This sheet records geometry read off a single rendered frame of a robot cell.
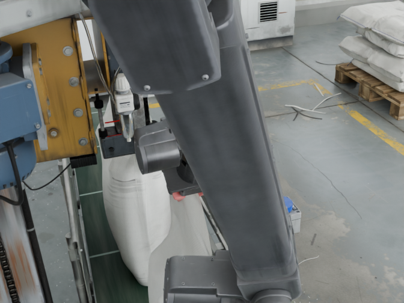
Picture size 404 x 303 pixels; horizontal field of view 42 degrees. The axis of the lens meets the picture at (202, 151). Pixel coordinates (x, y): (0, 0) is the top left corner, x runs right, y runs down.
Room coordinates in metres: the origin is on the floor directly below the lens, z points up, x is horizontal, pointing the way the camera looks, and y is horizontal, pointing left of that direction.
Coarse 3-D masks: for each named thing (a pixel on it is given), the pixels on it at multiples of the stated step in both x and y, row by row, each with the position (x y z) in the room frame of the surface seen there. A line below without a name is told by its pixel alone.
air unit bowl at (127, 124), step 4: (120, 116) 1.01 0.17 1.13; (124, 116) 1.01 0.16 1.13; (128, 116) 1.01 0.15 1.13; (132, 116) 1.02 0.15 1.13; (120, 120) 1.01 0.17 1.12; (124, 120) 1.01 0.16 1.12; (128, 120) 1.01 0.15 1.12; (132, 120) 1.02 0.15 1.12; (120, 124) 1.02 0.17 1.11; (124, 124) 1.01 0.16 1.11; (128, 124) 1.01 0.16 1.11; (132, 124) 1.02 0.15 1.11; (120, 128) 1.02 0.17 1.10; (124, 128) 1.01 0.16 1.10; (128, 128) 1.01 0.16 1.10; (132, 128) 1.02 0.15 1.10; (124, 132) 1.01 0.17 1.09; (128, 132) 1.01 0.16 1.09; (132, 132) 1.01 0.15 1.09; (124, 136) 1.01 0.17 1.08; (128, 136) 1.01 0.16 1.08; (132, 136) 1.02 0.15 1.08
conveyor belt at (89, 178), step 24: (96, 120) 2.61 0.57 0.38; (96, 168) 2.08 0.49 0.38; (96, 192) 1.88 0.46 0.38; (96, 216) 1.70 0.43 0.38; (96, 240) 1.55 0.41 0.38; (96, 264) 1.42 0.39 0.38; (120, 264) 1.41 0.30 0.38; (96, 288) 1.30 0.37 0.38; (120, 288) 1.29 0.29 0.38; (144, 288) 1.29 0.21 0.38
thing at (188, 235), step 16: (176, 208) 0.98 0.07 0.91; (192, 208) 0.84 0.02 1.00; (176, 224) 0.97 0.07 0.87; (192, 224) 0.70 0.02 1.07; (176, 240) 0.92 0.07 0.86; (192, 240) 0.71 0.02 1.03; (208, 240) 0.67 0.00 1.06; (160, 256) 0.91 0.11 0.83; (160, 272) 0.86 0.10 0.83; (160, 288) 0.82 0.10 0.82
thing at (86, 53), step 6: (78, 24) 3.71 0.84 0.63; (90, 24) 3.73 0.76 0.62; (78, 30) 3.71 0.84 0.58; (84, 30) 3.72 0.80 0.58; (90, 30) 3.73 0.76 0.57; (84, 36) 3.72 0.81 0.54; (90, 36) 3.73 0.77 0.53; (84, 42) 3.71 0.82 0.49; (84, 48) 3.71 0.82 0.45; (90, 48) 3.72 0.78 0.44; (84, 54) 3.71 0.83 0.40; (90, 54) 3.72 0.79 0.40; (84, 60) 3.71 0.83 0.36; (90, 96) 3.74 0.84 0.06
